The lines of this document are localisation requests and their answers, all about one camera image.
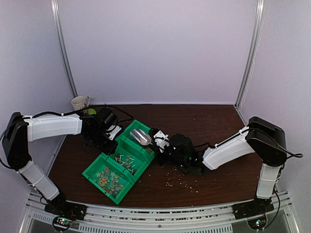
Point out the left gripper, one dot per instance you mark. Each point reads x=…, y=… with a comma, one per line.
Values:
x=110, y=149

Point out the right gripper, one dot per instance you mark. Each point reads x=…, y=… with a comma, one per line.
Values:
x=160, y=159

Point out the metal scoop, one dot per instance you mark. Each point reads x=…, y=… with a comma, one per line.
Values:
x=141, y=137

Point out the green bin compartment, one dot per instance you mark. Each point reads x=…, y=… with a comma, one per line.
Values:
x=125, y=147
x=135, y=124

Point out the green bin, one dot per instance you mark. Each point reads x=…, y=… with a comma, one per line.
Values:
x=103, y=162

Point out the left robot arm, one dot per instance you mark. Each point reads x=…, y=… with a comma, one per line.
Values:
x=22, y=130

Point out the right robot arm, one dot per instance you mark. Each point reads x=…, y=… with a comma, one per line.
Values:
x=265, y=139

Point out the lollipop candies pile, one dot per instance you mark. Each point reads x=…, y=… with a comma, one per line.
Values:
x=126, y=162

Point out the star candies pile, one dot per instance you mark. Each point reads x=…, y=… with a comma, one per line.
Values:
x=110, y=182

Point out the green bowl behind bins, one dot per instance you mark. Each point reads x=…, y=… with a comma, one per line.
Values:
x=91, y=111

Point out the white ceramic mug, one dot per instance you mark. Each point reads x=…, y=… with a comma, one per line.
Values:
x=80, y=102

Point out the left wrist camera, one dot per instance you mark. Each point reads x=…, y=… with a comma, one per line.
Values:
x=106, y=119

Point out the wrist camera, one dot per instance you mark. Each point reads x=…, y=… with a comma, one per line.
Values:
x=106, y=119
x=182, y=149

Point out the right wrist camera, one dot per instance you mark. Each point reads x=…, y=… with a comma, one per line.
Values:
x=182, y=149

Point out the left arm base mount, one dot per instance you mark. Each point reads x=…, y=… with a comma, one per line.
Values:
x=72, y=211

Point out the aluminium front rail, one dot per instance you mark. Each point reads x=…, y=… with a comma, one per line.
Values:
x=219, y=218

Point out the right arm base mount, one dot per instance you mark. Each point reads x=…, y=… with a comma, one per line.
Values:
x=252, y=208

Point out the right aluminium corner post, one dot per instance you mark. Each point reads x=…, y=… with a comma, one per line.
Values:
x=252, y=52

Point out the aluminium corner post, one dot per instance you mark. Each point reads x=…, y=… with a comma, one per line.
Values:
x=62, y=45
x=252, y=52

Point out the left aluminium corner post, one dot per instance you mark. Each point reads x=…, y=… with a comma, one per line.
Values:
x=62, y=45

